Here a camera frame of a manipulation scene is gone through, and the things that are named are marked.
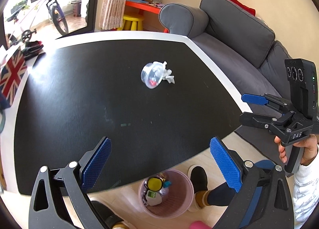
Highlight red cushion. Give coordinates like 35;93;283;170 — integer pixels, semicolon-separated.
230;0;256;16

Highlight green white digital timer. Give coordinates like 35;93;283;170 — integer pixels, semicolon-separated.
146;190;157;199

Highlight yellow plastic stool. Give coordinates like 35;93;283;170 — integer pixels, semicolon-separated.
117;14;144;31

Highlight clear round lidded container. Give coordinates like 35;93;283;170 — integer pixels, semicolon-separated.
141;61;165;89

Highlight person's right hand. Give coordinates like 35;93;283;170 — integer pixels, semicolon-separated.
274;134;318;166

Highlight pink plastic trash bin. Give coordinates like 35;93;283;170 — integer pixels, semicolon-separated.
137;169;194;219

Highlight white patterned right sleeve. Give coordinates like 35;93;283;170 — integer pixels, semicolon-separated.
292;143;318;228

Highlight clear plastic cup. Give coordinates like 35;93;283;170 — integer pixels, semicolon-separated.
159;187;169;196

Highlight black slipper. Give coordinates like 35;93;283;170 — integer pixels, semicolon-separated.
188;165;208;212
91;200;130;229

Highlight black red gloves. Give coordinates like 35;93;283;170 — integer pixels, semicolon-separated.
22;41;44;61

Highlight white round pouch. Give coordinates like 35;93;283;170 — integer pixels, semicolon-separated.
144;191;162;206

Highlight grey fabric sofa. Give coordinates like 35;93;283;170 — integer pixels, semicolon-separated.
159;0;304;174

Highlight dark green thermos bottle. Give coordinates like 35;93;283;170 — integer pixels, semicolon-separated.
0;109;6;133

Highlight red children's table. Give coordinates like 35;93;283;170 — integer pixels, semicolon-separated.
124;0;170;34

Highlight teal toy brick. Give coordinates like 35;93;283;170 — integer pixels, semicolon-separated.
163;181;171;188

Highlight pink patterned curtain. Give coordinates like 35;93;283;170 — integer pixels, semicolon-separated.
99;0;126;30

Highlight white pink bicycle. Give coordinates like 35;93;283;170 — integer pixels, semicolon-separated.
4;0;69;46

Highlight black left slipper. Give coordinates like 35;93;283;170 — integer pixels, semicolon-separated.
91;200;130;229

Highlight black right slipper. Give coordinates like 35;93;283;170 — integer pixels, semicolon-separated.
188;165;208;212

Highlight union jack tissue box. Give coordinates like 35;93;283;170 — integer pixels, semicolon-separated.
1;46;27;109

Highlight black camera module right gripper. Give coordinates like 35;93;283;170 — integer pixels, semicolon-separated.
284;59;318;121

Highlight yellow black zip case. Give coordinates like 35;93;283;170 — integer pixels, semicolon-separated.
147;177;163;192

